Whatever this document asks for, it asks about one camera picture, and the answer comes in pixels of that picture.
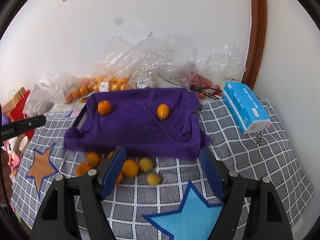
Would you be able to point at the person's left hand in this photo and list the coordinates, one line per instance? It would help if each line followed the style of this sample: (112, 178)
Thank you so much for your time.
(6, 169)

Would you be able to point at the purple towel covered tray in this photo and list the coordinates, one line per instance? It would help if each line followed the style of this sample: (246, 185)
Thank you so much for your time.
(134, 124)

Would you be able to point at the small clear bag of oranges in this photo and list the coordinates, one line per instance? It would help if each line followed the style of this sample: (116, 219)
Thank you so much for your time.
(63, 84)

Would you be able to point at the bag of red cherry tomatoes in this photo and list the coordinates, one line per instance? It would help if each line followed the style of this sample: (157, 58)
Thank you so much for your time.
(201, 86)

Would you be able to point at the mandarin orange four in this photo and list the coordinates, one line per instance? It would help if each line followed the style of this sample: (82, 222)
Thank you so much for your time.
(82, 169)

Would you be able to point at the mandarin orange three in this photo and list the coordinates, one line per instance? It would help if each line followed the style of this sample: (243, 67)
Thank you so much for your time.
(119, 179)

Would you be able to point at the white plastic shopping bag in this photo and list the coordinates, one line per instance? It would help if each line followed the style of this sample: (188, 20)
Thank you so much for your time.
(41, 99)

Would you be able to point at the red paper gift bag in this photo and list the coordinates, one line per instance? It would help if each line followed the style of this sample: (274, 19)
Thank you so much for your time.
(13, 109)

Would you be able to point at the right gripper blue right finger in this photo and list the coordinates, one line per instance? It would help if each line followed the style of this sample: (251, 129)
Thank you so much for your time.
(210, 166)

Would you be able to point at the blue tissue pack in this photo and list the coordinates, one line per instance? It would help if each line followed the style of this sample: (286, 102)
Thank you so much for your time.
(248, 111)

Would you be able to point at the brown wooden door frame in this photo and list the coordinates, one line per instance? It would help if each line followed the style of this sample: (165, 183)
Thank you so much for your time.
(256, 41)

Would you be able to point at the small yellow fruit one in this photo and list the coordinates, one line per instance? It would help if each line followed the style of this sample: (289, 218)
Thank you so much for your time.
(145, 164)

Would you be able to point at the large crumpled clear plastic bag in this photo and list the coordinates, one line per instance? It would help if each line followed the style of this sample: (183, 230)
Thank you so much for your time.
(149, 60)

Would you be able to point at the mandarin orange two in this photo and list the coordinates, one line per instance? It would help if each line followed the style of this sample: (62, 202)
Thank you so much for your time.
(93, 159)

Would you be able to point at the small yellow fruit two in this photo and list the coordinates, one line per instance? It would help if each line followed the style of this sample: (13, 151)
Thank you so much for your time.
(153, 179)

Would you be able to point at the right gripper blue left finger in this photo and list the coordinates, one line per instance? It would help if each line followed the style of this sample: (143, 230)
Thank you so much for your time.
(109, 171)

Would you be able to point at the round yellow-orange citrus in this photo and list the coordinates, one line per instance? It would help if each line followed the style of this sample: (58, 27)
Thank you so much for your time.
(130, 168)

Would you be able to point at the mandarin orange one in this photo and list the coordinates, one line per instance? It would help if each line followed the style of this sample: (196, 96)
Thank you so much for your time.
(104, 107)

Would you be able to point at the oval kumquat orange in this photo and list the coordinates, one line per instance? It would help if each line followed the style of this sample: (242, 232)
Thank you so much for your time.
(163, 111)

